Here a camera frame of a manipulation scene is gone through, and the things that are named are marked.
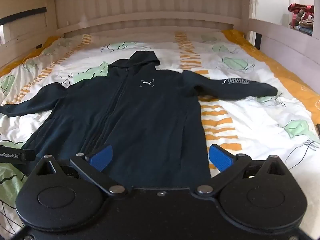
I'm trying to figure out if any dark navy hoodie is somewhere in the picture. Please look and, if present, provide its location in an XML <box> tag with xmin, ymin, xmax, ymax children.
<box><xmin>0</xmin><ymin>51</ymin><xmax>278</xmax><ymax>188</ymax></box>

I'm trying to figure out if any pale wooden bed frame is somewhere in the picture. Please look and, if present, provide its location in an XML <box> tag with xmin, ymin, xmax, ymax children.
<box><xmin>0</xmin><ymin>0</ymin><xmax>320</xmax><ymax>80</ymax></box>

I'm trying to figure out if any yellow bed sheet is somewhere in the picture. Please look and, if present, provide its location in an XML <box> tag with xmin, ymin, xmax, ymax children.
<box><xmin>0</xmin><ymin>29</ymin><xmax>320</xmax><ymax>124</ymax></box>

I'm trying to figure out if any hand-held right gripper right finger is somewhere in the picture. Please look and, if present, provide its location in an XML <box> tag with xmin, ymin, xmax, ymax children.
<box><xmin>195</xmin><ymin>144</ymin><xmax>292</xmax><ymax>196</ymax></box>

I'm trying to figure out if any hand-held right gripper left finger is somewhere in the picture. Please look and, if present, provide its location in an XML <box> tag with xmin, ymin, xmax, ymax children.
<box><xmin>29</xmin><ymin>144</ymin><xmax>125</xmax><ymax>196</ymax></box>

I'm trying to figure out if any pile of colourful cloth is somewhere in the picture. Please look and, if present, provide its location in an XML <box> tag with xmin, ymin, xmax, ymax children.
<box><xmin>287</xmin><ymin>3</ymin><xmax>315</xmax><ymax>36</ymax></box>

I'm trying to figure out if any leaf print white duvet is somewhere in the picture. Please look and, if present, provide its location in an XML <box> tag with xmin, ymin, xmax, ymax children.
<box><xmin>0</xmin><ymin>31</ymin><xmax>320</xmax><ymax>232</ymax></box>

